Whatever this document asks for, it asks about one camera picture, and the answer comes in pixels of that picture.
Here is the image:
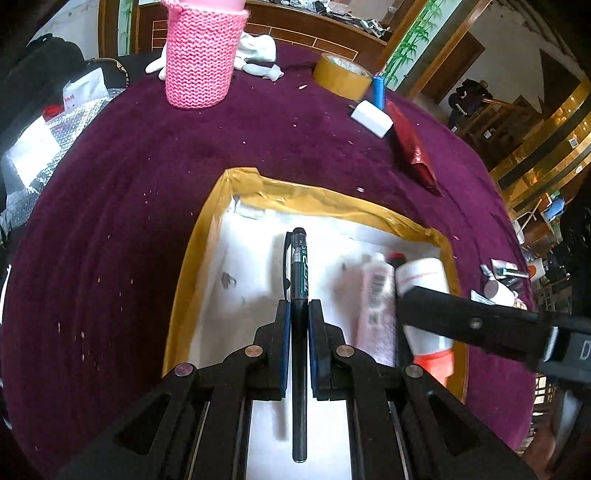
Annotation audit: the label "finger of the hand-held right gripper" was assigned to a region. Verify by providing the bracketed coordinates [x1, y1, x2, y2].
[396, 286, 555, 366]

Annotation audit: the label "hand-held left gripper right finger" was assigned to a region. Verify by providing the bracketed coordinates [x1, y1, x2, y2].
[308, 299, 539, 480]

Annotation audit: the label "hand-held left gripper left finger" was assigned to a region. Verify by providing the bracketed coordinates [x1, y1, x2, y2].
[58, 299, 293, 480]

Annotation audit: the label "white bottle with orange cap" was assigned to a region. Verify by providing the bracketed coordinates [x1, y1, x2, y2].
[394, 257, 455, 388]

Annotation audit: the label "black pen with green print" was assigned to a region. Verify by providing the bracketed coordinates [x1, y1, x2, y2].
[283, 227, 309, 463]

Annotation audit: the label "white foam tray yellow tape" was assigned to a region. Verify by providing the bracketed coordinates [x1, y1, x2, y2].
[161, 167, 469, 480]

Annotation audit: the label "small white cylinder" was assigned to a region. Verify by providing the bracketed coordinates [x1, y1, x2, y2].
[482, 278, 519, 306]

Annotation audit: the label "silver foil packet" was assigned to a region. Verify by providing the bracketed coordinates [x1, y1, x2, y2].
[480, 258, 530, 282]

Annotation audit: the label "red foil packet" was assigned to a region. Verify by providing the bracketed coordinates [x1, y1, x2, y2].
[385, 100, 439, 189]

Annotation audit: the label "golden railing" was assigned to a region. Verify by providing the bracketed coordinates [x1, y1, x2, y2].
[489, 78, 591, 208]

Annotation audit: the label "dark jacket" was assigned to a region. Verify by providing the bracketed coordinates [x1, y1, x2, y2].
[448, 78, 493, 126]

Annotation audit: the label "white rectangular block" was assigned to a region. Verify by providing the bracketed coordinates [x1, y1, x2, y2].
[349, 100, 394, 138]

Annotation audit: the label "purple velvet tablecloth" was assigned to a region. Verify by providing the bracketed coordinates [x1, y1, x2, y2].
[0, 39, 539, 480]

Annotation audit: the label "brown wooden door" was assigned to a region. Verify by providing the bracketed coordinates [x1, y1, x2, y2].
[420, 32, 485, 103]

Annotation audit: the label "brown packing tape roll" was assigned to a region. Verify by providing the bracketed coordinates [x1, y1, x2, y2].
[312, 53, 374, 101]

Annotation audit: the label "bamboo painting panel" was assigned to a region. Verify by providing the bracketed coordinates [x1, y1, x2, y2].
[383, 0, 444, 88]

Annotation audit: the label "white cotton gloves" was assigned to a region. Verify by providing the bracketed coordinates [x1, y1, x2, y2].
[145, 33, 284, 83]

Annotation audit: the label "pink knitted cup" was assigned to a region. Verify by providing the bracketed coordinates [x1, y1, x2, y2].
[163, 0, 250, 110]

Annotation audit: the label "bubble wrap bag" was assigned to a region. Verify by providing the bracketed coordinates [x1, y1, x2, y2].
[0, 88, 125, 232]

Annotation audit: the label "white envelope with red print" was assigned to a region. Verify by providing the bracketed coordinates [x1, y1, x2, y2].
[62, 67, 109, 109]

